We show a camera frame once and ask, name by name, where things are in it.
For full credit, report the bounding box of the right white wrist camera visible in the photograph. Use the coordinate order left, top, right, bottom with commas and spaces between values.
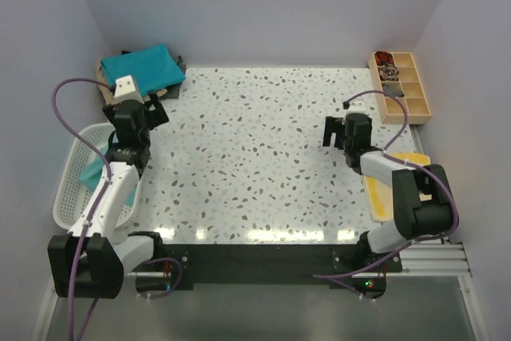
343, 100, 366, 117

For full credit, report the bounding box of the folded dark grey t shirt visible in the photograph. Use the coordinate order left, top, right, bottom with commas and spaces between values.
121, 45, 187, 98

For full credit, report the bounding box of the folded tan t shirt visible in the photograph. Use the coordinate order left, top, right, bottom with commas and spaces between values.
94, 55, 168, 107

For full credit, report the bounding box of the wooden compartment box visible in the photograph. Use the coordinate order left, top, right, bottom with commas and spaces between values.
368, 51, 432, 125

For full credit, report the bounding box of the red black patterned cloth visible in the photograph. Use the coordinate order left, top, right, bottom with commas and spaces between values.
374, 51, 395, 66

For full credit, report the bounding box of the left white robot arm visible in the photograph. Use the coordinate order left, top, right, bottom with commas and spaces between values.
48, 93, 168, 299

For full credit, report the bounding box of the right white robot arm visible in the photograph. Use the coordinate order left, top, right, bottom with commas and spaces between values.
323, 113, 458, 272

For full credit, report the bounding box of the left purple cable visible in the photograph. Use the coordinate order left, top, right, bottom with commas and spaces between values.
51, 76, 184, 341

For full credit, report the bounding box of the white plastic laundry basket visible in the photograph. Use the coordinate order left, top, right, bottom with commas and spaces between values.
53, 122, 141, 235

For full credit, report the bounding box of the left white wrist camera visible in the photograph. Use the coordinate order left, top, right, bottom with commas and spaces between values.
113, 75, 144, 104

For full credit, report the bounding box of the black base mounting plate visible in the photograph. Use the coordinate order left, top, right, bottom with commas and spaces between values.
119, 242, 403, 298

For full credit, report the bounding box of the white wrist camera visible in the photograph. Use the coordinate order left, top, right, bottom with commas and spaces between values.
343, 100, 366, 117
113, 75, 144, 104

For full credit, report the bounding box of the dark grey rolled cloth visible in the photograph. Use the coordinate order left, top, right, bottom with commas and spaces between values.
382, 83, 404, 97

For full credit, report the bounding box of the mint green t shirt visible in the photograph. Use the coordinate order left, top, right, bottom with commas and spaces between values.
78, 130, 137, 207

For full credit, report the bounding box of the yellow chick towel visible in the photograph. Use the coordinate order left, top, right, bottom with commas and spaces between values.
362, 153, 431, 223

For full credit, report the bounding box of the grey patterned rolled cloth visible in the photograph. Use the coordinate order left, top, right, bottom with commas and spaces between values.
378, 65, 399, 81

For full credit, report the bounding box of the folded teal t shirt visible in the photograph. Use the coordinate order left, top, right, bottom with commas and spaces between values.
101, 45, 185, 97

